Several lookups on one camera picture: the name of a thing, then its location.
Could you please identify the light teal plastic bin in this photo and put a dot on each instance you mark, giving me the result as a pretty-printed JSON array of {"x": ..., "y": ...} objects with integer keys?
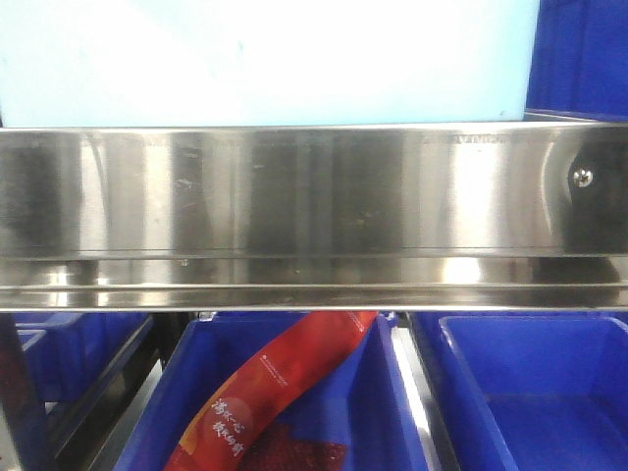
[{"x": 260, "y": 63}]

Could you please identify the blue bin lower shelf centre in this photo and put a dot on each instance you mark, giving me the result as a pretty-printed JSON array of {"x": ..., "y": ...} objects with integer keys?
[{"x": 326, "y": 390}]

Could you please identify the blue bin shelf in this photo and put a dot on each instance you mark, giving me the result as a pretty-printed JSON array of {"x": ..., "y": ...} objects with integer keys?
[
  {"x": 66, "y": 352},
  {"x": 529, "y": 392},
  {"x": 326, "y": 390}
]

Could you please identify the blue bin lower shelf right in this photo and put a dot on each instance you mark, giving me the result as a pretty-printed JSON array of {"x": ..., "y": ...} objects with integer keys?
[{"x": 529, "y": 392}]

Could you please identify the blue bin lower shelf left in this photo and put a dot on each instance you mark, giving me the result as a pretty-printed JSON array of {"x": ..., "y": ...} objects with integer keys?
[{"x": 66, "y": 352}]

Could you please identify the red snack package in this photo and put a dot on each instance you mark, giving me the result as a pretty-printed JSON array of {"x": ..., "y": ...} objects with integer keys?
[{"x": 249, "y": 400}]

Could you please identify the blue bin lower right stack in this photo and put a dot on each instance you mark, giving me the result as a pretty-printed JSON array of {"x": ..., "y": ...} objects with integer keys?
[{"x": 580, "y": 59}]

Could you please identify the steel shelf front rail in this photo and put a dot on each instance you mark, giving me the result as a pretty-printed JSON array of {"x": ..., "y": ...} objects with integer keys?
[{"x": 514, "y": 215}]

